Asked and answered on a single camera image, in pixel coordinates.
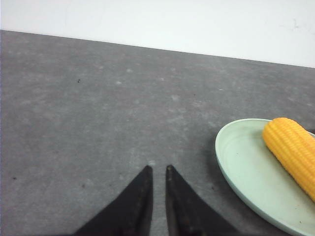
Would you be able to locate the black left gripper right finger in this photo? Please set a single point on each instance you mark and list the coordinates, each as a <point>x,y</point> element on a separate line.
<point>187,214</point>

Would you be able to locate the pale green plate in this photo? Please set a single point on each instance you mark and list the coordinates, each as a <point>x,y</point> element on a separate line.
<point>259,180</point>

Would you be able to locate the yellow corn cob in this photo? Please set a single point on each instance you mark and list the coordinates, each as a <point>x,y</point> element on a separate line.
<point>294,148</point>

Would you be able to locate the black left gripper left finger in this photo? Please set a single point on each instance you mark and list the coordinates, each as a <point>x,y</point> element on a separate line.
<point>130,214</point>

